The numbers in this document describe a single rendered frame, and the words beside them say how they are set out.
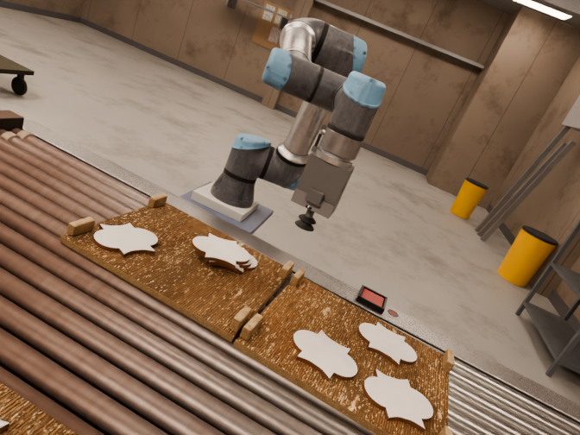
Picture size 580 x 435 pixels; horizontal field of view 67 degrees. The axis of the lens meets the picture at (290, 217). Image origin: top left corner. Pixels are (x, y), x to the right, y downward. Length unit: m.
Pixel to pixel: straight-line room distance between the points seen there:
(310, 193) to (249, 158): 0.62
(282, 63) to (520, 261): 4.77
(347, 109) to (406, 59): 8.87
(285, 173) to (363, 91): 0.68
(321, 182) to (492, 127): 8.22
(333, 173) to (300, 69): 0.22
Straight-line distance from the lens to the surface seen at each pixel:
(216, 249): 1.02
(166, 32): 11.05
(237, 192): 1.46
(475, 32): 9.80
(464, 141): 8.96
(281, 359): 0.84
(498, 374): 1.27
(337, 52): 1.27
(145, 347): 0.80
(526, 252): 5.42
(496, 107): 8.99
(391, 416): 0.85
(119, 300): 0.87
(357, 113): 0.82
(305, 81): 0.90
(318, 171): 0.84
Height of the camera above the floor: 1.44
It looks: 20 degrees down
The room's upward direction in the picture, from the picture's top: 23 degrees clockwise
